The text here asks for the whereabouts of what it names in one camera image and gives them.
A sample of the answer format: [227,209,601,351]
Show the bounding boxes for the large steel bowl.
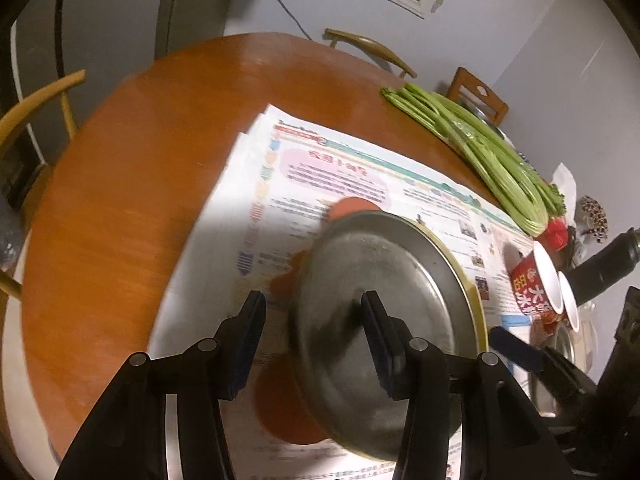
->
[529,323,580,416]

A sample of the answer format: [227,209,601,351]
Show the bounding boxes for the shallow steel plate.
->
[288,210,487,460]

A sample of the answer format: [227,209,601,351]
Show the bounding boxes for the orange plastic plate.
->
[254,197,381,445]

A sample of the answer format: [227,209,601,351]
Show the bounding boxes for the yellow shell shaped plate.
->
[410,220,489,352]

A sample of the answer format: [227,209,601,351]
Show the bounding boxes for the instant noodle cup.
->
[542,271,580,334]
[509,242,563,316]

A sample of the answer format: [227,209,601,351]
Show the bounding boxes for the black thermos bottle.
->
[566,229,639,306]

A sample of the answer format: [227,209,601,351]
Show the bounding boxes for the red tissue box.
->
[537,217,568,252]

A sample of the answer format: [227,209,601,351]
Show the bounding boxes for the celery bunch rear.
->
[428,92,566,224]

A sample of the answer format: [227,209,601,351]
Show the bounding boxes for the celery bunch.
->
[381,84,551,237]
[428,92,566,224]

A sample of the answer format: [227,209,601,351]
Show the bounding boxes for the newspaper mat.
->
[147,103,536,480]

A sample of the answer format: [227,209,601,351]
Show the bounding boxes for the celery bunch front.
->
[381,84,551,237]

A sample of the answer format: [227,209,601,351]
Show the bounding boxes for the small steel bowl far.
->
[472,106,511,143]

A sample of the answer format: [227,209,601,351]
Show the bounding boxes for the wooden slat back chair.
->
[446,66,509,126]

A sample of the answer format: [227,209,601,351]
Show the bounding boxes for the curved wooden chair far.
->
[323,28,418,79]

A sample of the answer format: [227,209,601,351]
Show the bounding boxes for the curved wooden chair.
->
[323,28,418,79]
[0,68,87,302]

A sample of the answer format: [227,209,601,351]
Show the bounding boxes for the curved wooden chair left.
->
[0,68,87,302]

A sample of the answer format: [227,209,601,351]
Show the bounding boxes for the grey refrigerator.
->
[8,0,241,162]

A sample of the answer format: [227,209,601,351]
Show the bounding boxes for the leopard pattern hair tie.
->
[578,195,610,245]

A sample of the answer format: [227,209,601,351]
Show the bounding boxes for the black power cable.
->
[249,0,316,42]

